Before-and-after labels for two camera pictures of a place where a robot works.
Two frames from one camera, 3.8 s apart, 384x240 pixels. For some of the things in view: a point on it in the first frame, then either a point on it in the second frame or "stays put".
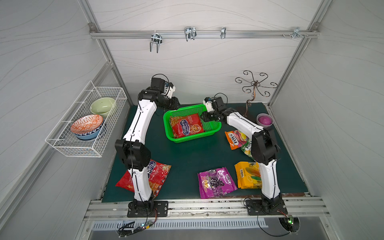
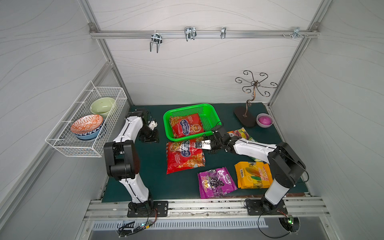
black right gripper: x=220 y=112 -> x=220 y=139
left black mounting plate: x=160 y=209 stays put
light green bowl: x=102 y=106 stays put
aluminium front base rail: x=307 y=208 stays put
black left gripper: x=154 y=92 -> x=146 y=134
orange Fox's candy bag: x=236 y=139 stays put
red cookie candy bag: x=186 y=125 stays put
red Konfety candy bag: x=157 y=172 -> x=182 y=155
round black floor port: x=289 y=227 stays put
